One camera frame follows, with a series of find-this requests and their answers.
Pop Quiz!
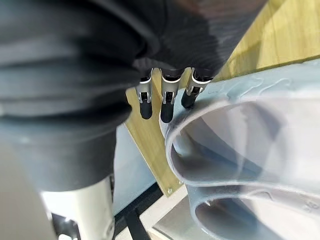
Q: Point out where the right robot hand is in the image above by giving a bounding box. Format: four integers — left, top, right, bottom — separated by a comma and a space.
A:
0, 0, 266, 240

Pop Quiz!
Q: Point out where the translucent light blue slipper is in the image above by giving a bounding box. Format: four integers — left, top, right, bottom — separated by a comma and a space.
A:
186, 183, 320, 240
158, 58, 320, 195

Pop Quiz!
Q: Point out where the black frame bar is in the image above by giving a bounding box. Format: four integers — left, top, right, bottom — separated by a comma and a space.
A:
112, 184, 166, 240

